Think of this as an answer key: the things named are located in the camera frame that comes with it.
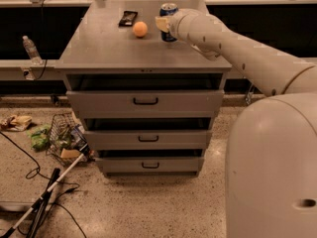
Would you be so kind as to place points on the black snack packet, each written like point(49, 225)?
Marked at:
point(128, 18)

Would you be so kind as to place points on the bottom grey drawer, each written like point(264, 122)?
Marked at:
point(150, 165)

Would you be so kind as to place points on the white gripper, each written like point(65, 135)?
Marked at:
point(173, 25)

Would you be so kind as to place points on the black stick on floor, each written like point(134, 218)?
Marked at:
point(40, 207)

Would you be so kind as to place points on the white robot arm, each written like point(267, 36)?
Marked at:
point(271, 156)

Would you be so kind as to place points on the brown crumpled snack bag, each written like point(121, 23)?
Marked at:
point(16, 123)

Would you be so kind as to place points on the green chip bag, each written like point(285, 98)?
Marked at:
point(40, 138)

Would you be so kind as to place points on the clear plastic water bottle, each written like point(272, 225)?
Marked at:
point(32, 51)

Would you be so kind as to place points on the top grey drawer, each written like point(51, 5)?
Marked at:
point(145, 104)

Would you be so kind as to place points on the middle grey drawer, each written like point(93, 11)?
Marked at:
point(148, 140)

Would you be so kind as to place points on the grey drawer cabinet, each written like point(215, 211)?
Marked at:
point(101, 56)

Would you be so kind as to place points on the grey drawer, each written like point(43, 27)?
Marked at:
point(148, 140)
point(150, 165)
point(145, 104)

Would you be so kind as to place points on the blue pepsi can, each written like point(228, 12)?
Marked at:
point(167, 9)

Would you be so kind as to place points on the wire mesh basket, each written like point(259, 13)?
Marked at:
point(66, 140)

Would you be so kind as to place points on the orange fruit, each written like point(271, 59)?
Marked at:
point(140, 29)

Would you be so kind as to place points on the white and black grabber stick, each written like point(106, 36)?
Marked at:
point(83, 151)

